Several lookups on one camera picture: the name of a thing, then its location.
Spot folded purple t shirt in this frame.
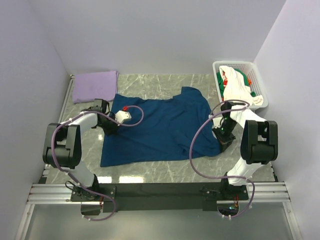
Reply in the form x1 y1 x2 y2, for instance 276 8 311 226
72 70 119 104

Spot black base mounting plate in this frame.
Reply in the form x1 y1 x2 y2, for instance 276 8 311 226
70 181 249 215

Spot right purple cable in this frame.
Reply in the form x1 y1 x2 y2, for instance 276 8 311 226
188 100 256 219

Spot white t shirt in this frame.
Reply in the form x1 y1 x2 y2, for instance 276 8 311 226
219 65 264 106

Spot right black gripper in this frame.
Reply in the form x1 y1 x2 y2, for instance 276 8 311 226
212 118 238 153

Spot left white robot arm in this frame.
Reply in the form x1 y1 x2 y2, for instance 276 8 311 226
42 113 119 201

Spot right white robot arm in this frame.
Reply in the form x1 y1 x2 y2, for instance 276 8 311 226
212 100 278 200

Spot blue t shirt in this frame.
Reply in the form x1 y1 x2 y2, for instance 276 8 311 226
100 86 221 168

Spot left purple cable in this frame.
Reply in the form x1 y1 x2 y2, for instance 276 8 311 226
50 105 144 222

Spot green t shirt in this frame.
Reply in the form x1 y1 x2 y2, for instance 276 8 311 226
216 69 257 100

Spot purple cable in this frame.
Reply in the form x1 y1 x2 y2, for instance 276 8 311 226
50 105 144 222
188 100 256 219

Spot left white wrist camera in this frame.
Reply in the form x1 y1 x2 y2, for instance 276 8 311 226
114 110 132 124

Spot white plastic laundry basket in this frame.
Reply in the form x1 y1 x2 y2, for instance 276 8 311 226
212 60 268 111

